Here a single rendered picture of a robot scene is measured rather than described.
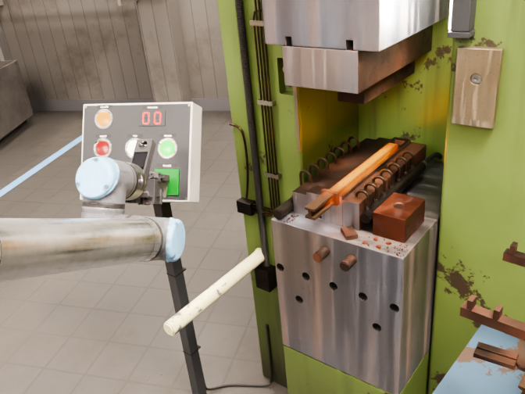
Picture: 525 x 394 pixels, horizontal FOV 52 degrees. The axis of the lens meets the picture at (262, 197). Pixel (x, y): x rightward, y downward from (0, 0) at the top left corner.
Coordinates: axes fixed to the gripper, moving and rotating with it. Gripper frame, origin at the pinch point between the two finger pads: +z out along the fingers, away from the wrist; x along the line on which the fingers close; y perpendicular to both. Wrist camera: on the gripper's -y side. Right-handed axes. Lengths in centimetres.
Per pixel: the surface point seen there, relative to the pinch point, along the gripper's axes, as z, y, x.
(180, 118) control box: 1.6, -17.0, 3.4
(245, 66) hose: 6.6, -32.3, 20.5
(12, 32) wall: 331, -168, -316
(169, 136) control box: 1.6, -12.0, 0.3
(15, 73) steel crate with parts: 298, -116, -285
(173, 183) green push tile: 1.3, 1.1, 2.4
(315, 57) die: -18, -27, 44
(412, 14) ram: -14, -37, 65
